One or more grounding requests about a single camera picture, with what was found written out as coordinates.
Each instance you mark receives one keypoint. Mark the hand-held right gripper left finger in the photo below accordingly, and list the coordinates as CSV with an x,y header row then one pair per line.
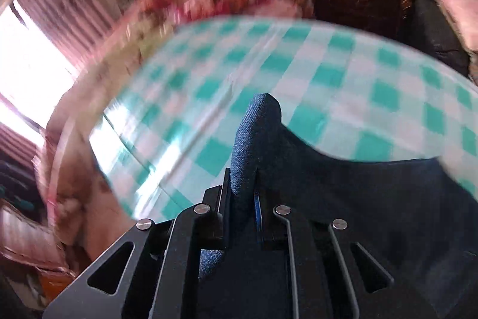
x,y
214,220

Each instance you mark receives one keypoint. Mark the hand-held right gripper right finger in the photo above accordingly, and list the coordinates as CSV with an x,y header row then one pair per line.
x,y
257,210

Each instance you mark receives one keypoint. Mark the blue denim pants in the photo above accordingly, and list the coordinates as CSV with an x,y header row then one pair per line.
x,y
373,199

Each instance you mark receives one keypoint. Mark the teal white checked tablecloth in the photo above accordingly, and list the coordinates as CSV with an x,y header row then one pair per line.
x,y
261,61

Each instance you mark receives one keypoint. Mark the carved wooden nightstand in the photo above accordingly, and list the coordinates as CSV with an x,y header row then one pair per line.
x,y
354,5

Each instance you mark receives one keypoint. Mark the bright window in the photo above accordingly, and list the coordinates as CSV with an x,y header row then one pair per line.
x,y
30,72

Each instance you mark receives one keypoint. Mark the dark leather sofa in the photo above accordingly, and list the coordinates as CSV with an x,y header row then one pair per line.
x,y
440,35

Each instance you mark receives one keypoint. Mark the large pink pillow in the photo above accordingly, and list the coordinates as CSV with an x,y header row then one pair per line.
x,y
457,8

